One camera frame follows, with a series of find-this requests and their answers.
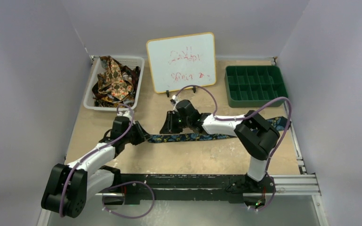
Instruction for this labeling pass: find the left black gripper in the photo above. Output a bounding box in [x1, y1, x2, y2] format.
[122, 121, 151, 145]

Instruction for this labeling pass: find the blue floral necktie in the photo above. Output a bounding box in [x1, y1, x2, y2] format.
[147, 116, 287, 144]

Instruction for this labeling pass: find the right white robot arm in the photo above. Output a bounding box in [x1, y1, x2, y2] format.
[160, 100, 281, 192]

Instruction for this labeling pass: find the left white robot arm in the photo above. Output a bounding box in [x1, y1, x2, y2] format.
[41, 116, 151, 218]

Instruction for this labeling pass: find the white plastic basket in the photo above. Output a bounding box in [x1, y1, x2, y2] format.
[83, 55, 145, 112]

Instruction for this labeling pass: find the orange patterned necktie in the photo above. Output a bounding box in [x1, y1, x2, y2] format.
[97, 56, 133, 101]

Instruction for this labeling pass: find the dark brown necktie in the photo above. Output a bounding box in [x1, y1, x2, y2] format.
[91, 56, 141, 107]

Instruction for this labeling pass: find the small whiteboard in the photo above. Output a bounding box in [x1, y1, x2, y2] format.
[146, 32, 217, 94]

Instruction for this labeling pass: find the green compartment tray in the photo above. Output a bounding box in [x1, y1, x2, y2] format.
[224, 65, 288, 108]

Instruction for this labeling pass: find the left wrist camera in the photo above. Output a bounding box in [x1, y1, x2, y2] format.
[117, 110, 134, 120]

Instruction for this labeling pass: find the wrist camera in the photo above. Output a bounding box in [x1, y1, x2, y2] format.
[117, 110, 134, 120]
[170, 95, 180, 111]

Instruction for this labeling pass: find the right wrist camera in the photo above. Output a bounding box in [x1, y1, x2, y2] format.
[170, 95, 180, 111]

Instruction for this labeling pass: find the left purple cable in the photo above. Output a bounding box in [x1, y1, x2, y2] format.
[58, 103, 156, 219]

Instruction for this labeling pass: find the purple cable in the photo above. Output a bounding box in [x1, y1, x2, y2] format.
[58, 103, 156, 219]
[172, 85, 293, 213]

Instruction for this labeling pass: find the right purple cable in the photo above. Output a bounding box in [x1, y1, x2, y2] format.
[172, 85, 293, 213]

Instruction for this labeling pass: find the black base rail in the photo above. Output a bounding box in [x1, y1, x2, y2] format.
[103, 174, 275, 207]

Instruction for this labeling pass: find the aluminium frame rail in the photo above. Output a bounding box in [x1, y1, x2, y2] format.
[45, 173, 321, 197]

